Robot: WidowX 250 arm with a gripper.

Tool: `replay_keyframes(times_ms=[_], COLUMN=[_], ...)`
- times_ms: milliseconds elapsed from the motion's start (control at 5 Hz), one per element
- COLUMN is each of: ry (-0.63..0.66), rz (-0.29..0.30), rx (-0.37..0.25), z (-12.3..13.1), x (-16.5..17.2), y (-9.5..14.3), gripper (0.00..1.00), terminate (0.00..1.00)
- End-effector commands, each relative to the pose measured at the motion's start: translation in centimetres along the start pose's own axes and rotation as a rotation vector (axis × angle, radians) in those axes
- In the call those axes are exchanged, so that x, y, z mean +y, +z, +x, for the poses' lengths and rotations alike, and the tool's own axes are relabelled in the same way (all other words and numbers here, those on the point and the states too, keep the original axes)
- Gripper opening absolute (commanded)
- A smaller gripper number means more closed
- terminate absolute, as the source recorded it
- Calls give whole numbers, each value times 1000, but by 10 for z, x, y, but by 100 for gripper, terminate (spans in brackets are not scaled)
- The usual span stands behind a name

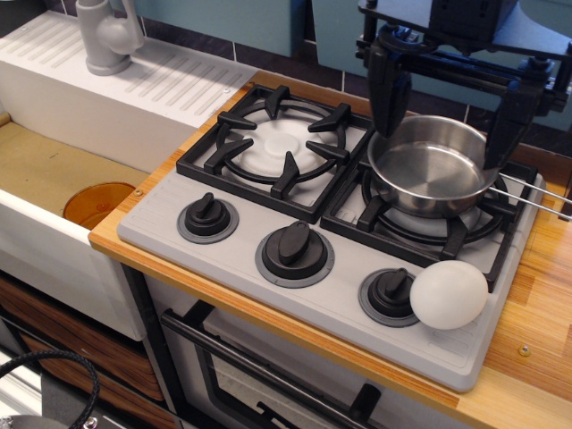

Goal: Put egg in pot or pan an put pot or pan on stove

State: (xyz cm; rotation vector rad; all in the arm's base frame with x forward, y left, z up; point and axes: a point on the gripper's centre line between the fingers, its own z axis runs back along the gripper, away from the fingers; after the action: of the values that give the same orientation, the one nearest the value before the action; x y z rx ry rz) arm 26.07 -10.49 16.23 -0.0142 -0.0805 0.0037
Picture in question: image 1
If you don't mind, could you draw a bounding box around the black left burner grate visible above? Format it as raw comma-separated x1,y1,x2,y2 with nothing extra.
176,85,370,223

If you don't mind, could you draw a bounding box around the oven door with black handle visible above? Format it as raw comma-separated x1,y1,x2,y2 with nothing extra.
147,279,464,428

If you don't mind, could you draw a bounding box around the black left stove knob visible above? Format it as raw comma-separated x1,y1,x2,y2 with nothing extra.
177,192,240,245

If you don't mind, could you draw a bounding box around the grey toy stove top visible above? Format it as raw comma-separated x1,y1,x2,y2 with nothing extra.
117,85,545,391

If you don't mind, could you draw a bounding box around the black burner grate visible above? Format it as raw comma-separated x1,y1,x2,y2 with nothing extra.
320,159,540,290
176,85,370,223

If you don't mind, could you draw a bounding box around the grey toy faucet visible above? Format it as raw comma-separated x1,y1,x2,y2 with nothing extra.
76,0,145,76

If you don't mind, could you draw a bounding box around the orange plastic bowl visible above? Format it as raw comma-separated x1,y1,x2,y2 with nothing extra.
63,181,135,230

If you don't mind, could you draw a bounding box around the black braided cable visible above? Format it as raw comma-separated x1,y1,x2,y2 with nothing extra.
0,349,100,429

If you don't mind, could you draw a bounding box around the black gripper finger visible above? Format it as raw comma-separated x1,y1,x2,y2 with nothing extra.
367,25,411,138
484,60,551,170

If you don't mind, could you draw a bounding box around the white egg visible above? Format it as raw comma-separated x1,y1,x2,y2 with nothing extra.
410,260,489,330

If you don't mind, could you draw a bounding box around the black right burner grate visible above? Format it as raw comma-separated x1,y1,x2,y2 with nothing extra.
320,159,540,290

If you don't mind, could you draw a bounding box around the wooden drawer front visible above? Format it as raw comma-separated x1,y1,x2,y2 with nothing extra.
1,273,180,428

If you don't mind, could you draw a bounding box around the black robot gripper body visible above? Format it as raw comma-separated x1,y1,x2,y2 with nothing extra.
357,1,571,112

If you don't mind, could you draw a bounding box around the black right stove knob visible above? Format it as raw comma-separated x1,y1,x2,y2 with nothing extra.
358,268,419,328

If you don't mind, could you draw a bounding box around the small stainless steel pan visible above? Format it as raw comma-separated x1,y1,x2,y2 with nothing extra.
367,115,569,218

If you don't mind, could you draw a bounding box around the black stove knob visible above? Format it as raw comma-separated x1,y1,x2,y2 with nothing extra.
255,221,335,289
177,192,240,245
358,268,419,328

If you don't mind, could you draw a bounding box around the black middle stove knob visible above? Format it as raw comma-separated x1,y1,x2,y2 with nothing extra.
255,221,335,289

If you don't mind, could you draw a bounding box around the white toy sink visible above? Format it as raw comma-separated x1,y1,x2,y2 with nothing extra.
1,12,255,341

